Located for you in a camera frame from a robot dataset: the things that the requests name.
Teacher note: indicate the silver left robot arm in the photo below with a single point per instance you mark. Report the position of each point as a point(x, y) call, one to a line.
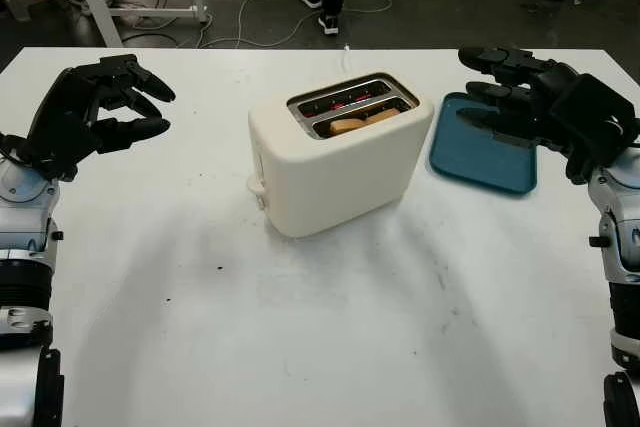
point(25, 227)

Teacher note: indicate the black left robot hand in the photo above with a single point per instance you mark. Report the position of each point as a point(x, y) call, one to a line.
point(65, 117)

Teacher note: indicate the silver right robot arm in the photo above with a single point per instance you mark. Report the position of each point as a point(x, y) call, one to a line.
point(620, 227)

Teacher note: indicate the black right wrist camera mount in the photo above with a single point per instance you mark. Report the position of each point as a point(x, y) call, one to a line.
point(595, 117)

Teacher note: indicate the blue plastic tray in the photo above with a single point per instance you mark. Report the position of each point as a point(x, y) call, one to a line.
point(475, 167)

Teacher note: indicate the cream two-slot toaster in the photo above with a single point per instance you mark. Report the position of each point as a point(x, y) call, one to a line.
point(340, 182)

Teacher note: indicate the cream toaster lever knob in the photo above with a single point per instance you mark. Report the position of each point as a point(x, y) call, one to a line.
point(256, 184)

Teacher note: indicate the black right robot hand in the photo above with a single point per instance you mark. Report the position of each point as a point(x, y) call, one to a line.
point(540, 77)

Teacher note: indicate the toast slice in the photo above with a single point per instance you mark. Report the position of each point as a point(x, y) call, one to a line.
point(345, 124)

